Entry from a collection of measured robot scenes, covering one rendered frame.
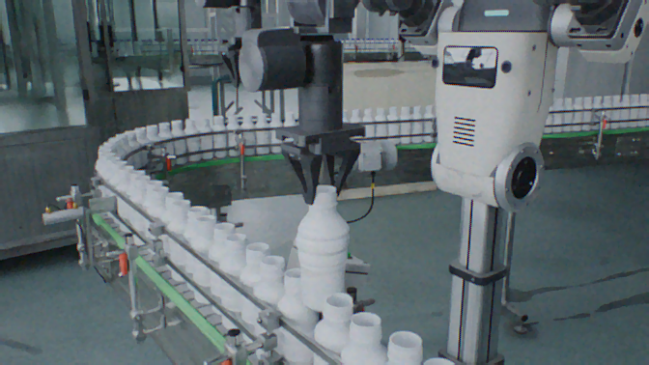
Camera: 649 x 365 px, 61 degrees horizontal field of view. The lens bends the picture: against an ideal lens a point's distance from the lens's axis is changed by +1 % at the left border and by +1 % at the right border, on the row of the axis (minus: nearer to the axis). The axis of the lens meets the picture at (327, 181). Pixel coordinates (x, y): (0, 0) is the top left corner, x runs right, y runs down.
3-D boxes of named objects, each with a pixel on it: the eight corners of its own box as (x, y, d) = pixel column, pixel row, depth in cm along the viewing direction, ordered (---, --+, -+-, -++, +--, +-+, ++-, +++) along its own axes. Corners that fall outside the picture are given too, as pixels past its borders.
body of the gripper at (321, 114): (367, 140, 70) (368, 82, 68) (302, 152, 64) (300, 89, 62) (336, 132, 75) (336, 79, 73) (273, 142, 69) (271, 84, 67)
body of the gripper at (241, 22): (217, 45, 108) (215, 7, 106) (262, 44, 114) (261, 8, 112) (233, 46, 103) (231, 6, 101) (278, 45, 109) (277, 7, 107)
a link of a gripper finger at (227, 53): (218, 87, 111) (215, 39, 108) (249, 85, 115) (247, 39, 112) (234, 90, 105) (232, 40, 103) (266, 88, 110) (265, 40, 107)
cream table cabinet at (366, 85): (409, 174, 580) (414, 62, 548) (439, 190, 523) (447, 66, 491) (311, 183, 546) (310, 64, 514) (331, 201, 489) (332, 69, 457)
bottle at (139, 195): (157, 237, 137) (152, 173, 132) (163, 244, 131) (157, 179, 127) (132, 240, 134) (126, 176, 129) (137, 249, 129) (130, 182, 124)
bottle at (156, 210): (172, 251, 128) (166, 183, 123) (183, 259, 123) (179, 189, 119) (147, 258, 124) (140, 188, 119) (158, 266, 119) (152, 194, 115)
